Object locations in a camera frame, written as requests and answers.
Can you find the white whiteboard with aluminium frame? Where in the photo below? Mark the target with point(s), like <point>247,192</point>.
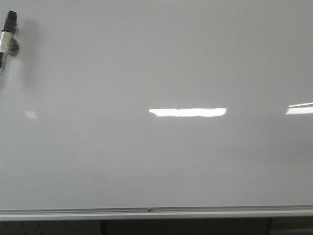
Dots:
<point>138,109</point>

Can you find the black and white whiteboard marker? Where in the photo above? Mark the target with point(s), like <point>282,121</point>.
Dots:
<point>8,43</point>

